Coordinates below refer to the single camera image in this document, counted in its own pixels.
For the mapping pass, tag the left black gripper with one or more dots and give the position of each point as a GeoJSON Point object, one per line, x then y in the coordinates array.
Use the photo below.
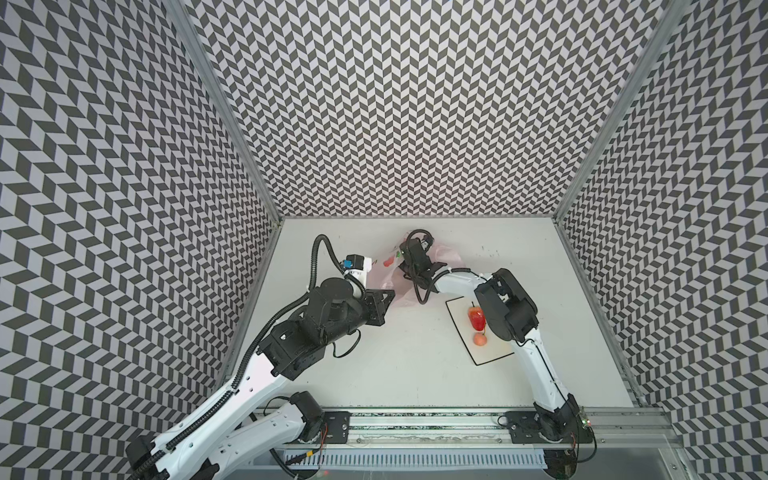
{"type": "Point", "coordinates": [377, 309]}

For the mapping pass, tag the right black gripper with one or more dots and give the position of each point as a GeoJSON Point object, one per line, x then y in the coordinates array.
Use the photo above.
{"type": "Point", "coordinates": [413, 261]}

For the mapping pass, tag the red fake apple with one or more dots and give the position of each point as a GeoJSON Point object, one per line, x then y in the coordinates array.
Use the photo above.
{"type": "Point", "coordinates": [477, 318]}

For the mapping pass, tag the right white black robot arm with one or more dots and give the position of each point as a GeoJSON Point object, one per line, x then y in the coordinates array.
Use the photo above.
{"type": "Point", "coordinates": [512, 315]}

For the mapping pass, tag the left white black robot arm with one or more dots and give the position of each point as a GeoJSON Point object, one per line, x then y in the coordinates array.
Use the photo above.
{"type": "Point", "coordinates": [221, 435]}

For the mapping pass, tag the white square mat black border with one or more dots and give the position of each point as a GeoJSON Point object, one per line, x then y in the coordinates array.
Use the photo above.
{"type": "Point", "coordinates": [494, 350]}

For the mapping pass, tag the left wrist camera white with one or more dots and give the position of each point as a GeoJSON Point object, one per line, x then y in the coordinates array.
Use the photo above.
{"type": "Point", "coordinates": [355, 269]}

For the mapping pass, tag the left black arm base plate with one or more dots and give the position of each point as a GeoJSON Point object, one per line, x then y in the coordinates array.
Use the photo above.
{"type": "Point", "coordinates": [332, 428]}

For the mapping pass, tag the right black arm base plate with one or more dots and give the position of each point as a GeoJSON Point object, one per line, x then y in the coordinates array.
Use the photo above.
{"type": "Point", "coordinates": [529, 427]}

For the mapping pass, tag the aluminium rail frame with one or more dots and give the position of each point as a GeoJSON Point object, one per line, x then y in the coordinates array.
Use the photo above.
{"type": "Point", "coordinates": [629, 443]}

